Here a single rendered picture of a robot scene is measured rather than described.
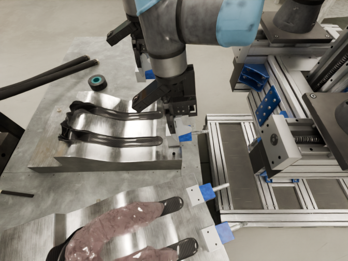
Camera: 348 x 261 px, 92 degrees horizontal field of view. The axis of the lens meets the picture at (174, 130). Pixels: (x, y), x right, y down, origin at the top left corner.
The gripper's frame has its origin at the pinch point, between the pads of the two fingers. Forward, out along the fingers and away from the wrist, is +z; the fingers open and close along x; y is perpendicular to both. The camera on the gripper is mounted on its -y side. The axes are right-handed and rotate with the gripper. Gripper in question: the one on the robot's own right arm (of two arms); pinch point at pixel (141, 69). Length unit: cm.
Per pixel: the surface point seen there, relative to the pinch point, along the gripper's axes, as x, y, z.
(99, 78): 8.5, -22.5, 11.5
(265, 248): -64, 72, 95
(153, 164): -36.0, 4.9, 9.8
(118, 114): -17.3, -8.3, 6.3
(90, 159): -36.0, -13.2, 4.3
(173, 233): -55, 11, 9
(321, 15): 197, 223, 68
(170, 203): -47.8, 10.5, 10.0
